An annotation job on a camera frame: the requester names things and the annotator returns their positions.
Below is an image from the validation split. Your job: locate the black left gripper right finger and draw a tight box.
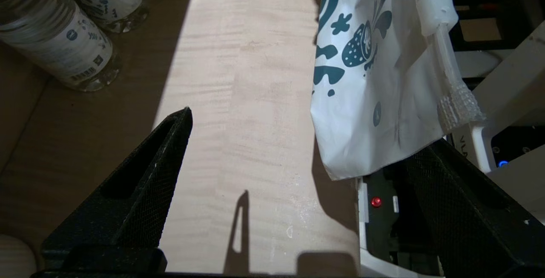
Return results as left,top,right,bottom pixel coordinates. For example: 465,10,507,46
402,139,545,278

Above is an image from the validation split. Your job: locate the white ribbed mug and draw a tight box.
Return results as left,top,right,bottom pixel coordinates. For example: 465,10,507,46
0,233,38,278

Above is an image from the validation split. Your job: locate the white blue-printed plastic bag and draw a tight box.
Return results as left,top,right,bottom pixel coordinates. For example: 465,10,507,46
310,0,487,181

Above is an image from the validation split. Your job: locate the beige wooden shelf unit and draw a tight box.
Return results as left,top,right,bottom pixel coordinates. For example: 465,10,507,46
0,0,360,276

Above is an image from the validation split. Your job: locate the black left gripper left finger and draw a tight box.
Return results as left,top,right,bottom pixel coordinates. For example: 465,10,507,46
40,107,193,272

